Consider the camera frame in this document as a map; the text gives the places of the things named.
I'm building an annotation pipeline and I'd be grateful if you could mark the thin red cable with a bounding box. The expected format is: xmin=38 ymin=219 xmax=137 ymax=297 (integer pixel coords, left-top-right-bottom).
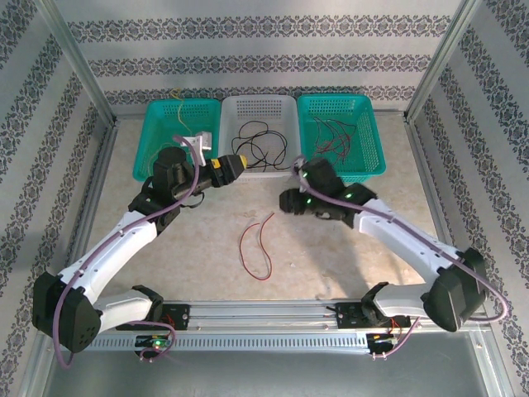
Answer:
xmin=320 ymin=123 xmax=359 ymax=153
xmin=238 ymin=212 xmax=276 ymax=282
xmin=324 ymin=119 xmax=350 ymax=158
xmin=312 ymin=117 xmax=331 ymax=151

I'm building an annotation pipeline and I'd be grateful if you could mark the thin yellow cable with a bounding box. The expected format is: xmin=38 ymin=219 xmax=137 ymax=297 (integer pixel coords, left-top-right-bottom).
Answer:
xmin=169 ymin=87 xmax=188 ymax=130

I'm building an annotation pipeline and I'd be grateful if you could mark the teal plastic basket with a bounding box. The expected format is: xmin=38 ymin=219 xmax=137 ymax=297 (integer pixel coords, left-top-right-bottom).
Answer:
xmin=132 ymin=97 xmax=222 ymax=183
xmin=296 ymin=93 xmax=388 ymax=184

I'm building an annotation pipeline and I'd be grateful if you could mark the white plastic basket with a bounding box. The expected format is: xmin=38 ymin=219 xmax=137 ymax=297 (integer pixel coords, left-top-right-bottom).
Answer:
xmin=217 ymin=96 xmax=302 ymax=179

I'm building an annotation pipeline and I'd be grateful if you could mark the small circuit board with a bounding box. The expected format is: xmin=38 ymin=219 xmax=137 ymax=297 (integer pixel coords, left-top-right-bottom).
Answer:
xmin=367 ymin=332 xmax=401 ymax=347
xmin=135 ymin=335 xmax=171 ymax=349

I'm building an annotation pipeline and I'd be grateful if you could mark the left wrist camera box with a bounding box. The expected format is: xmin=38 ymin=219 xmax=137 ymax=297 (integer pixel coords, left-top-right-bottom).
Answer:
xmin=183 ymin=131 xmax=215 ymax=166

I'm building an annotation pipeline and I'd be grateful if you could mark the aluminium side rail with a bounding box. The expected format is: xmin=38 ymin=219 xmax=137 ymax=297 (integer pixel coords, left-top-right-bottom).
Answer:
xmin=403 ymin=115 xmax=484 ymax=299
xmin=56 ymin=119 xmax=122 ymax=303

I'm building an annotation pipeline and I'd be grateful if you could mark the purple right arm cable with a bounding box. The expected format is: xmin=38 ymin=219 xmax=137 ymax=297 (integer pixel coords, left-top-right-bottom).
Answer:
xmin=290 ymin=155 xmax=510 ymax=361

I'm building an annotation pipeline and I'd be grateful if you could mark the aluminium rear rail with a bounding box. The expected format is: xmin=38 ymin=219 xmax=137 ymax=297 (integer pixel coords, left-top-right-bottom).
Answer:
xmin=113 ymin=108 xmax=411 ymax=122

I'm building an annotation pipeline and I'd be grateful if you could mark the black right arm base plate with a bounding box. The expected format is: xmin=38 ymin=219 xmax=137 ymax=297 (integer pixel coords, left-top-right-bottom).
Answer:
xmin=335 ymin=302 xmax=412 ymax=330

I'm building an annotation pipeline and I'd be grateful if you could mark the aluminium corner post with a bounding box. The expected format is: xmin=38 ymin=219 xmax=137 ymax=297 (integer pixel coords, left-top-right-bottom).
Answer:
xmin=406 ymin=0 xmax=488 ymax=123
xmin=39 ymin=0 xmax=120 ymax=126

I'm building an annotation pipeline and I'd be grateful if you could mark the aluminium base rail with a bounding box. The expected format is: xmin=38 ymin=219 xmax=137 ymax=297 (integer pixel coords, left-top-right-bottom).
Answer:
xmin=39 ymin=299 xmax=491 ymax=332

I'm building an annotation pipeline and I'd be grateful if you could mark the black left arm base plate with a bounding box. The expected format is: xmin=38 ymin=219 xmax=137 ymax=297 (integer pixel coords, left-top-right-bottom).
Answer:
xmin=116 ymin=304 xmax=191 ymax=332

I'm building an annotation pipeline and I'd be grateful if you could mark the slotted grey cable duct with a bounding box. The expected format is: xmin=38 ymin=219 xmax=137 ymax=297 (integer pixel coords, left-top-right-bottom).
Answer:
xmin=55 ymin=332 xmax=369 ymax=352

